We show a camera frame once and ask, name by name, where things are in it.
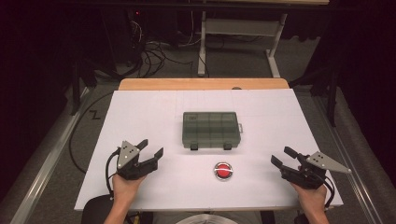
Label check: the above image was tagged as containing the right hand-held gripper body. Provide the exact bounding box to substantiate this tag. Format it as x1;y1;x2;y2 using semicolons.
281;151;352;190

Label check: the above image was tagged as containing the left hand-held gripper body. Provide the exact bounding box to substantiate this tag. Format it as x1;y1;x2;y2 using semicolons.
116;140;148;181

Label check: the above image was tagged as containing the grey clear compartment box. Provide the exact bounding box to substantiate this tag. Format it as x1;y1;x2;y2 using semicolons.
181;111;244;151

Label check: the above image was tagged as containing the person's right hand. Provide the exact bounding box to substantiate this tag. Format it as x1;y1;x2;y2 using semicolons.
290;181;329;215

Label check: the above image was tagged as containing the person's left hand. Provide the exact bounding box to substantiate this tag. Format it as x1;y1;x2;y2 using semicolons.
111;172;148;205

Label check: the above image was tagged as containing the black round stool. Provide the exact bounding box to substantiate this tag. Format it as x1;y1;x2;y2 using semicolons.
80;194;115;224

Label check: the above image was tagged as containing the black metal stand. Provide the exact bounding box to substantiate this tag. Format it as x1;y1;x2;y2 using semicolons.
68;59;98;117
289;67;341;128

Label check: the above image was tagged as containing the person's light grey clothing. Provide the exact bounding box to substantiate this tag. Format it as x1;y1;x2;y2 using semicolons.
152;210;264;224

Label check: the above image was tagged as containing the wooden table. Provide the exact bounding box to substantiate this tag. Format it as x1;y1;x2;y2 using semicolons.
118;77;290;91

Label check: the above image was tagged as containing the right hand-held gripper cable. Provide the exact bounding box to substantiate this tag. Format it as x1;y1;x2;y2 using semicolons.
322;175;336;210

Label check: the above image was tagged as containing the hand-held gripper cable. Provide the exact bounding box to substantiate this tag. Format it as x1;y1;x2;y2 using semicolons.
105;147;121;201
322;175;336;210

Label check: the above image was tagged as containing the left hand-held gripper cable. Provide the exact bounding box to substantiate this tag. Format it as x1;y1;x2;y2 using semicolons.
105;147;121;201

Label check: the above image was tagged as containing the silver metal floor rail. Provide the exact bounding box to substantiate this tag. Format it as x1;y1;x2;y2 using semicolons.
314;92;396;224
8;87;92;224

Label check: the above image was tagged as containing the long black floor cable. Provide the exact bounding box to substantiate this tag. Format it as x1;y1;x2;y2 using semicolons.
68;91;115;175

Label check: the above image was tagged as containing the tangle of black floor cables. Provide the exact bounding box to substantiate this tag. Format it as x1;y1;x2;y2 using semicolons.
124;39;194;79

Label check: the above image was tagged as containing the white metal desk frame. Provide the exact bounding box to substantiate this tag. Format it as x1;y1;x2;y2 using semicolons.
197;10;290;78

